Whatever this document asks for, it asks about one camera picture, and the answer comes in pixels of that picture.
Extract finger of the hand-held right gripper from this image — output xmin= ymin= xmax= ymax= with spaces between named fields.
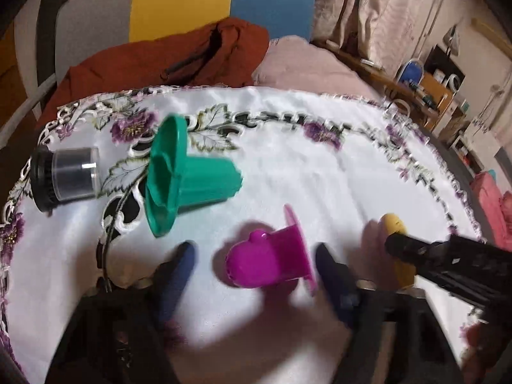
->
xmin=385 ymin=232 xmax=454 ymax=276

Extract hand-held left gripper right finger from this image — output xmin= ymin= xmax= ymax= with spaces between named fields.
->
xmin=315 ymin=243 xmax=467 ymax=384

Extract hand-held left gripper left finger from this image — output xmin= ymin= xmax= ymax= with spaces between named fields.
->
xmin=44 ymin=241 xmax=197 ymax=384

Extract yellow carved oval block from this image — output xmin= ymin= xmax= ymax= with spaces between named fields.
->
xmin=378 ymin=213 xmax=417 ymax=286

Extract magenta plastic mould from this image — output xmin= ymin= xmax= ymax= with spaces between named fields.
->
xmin=225 ymin=204 xmax=318 ymax=297

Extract person's right hand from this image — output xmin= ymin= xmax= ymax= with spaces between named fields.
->
xmin=460 ymin=312 xmax=512 ymax=384

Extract pink cloth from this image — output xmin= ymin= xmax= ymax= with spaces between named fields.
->
xmin=469 ymin=170 xmax=512 ymax=243

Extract green plastic mould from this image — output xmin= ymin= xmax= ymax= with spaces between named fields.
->
xmin=145 ymin=115 xmax=244 ymax=237

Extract white floral embroidered tablecloth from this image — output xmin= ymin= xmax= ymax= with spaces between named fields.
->
xmin=0 ymin=85 xmax=486 ymax=384

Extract clear jar black lid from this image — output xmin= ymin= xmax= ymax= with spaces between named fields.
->
xmin=30 ymin=147 xmax=101 ymax=214

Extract wooden desk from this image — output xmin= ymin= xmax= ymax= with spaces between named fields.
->
xmin=311 ymin=39 xmax=454 ymax=129

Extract blue chair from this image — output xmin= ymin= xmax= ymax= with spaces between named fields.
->
xmin=397 ymin=59 xmax=425 ymax=85

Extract black monitor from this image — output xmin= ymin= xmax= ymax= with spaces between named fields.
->
xmin=424 ymin=45 xmax=467 ymax=89

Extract pale pink blanket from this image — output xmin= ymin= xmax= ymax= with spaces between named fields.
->
xmin=251 ymin=35 xmax=382 ymax=99

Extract rust orange jacket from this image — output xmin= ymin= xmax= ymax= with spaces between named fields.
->
xmin=40 ymin=18 xmax=270 ymax=124

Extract beige curtain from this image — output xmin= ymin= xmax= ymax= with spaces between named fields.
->
xmin=294 ymin=0 xmax=454 ymax=68

